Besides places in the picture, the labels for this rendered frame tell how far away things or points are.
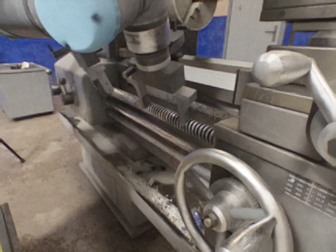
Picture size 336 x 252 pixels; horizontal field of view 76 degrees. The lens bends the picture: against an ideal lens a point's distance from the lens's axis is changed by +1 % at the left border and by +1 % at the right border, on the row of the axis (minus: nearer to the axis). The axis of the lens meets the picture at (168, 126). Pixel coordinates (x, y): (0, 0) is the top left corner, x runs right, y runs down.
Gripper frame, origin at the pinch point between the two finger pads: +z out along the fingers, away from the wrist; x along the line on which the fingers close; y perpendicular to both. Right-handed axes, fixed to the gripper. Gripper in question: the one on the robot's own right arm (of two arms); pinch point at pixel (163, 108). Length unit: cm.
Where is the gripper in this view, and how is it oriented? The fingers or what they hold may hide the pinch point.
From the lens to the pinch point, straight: 56.6
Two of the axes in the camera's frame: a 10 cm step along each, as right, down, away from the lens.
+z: 1.5, 7.0, 7.0
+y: -6.2, 6.2, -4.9
